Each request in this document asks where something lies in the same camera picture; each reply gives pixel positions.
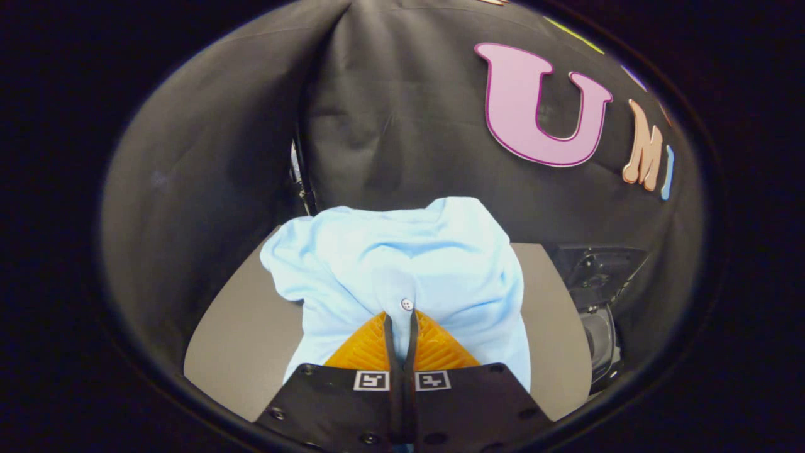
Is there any black backdrop cloth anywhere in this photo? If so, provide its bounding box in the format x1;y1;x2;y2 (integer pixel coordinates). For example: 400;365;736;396
101;0;705;403

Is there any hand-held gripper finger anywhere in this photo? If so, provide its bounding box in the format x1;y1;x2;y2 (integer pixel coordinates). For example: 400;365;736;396
402;308;554;453
255;310;403;453

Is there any beige cabinet with dark frame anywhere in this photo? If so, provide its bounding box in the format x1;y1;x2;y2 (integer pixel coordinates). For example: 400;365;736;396
184;226;593;422

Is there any black stand pole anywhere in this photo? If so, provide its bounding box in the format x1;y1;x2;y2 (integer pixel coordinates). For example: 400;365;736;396
289;129;319;218

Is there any light blue shirt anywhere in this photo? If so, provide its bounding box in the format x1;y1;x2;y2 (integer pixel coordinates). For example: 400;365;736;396
260;196;532;392

